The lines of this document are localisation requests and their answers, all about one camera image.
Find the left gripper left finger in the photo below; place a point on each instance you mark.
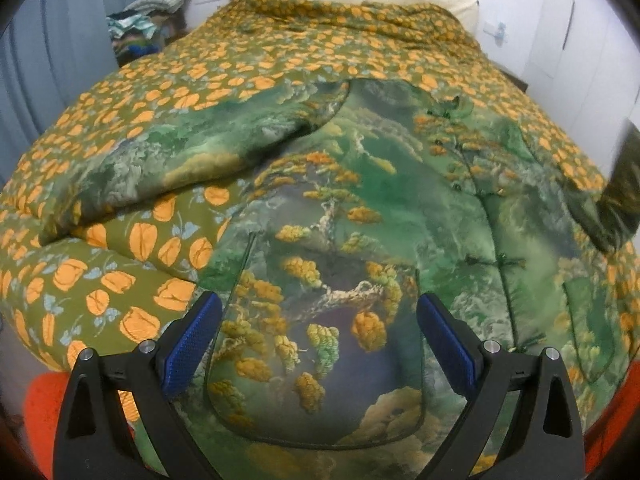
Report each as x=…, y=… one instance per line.
x=93, y=440

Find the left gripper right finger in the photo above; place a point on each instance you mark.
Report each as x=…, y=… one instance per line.
x=544, y=438

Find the green landscape print padded jacket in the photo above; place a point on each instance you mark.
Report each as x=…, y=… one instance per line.
x=356, y=198

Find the orange fleece blanket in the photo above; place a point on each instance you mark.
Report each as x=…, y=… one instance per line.
x=41, y=407

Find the green quilt with orange flowers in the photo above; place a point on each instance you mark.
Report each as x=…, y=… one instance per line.
x=115, y=280

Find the dark wooden nightstand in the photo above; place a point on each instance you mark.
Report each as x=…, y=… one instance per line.
x=515, y=79

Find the white wardrobe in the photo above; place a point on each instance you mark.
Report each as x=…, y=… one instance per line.
x=583, y=71

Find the blue grey curtain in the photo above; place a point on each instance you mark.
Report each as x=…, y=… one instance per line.
x=51, y=51

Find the white wall socket with plug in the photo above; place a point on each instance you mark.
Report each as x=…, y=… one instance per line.
x=496, y=31

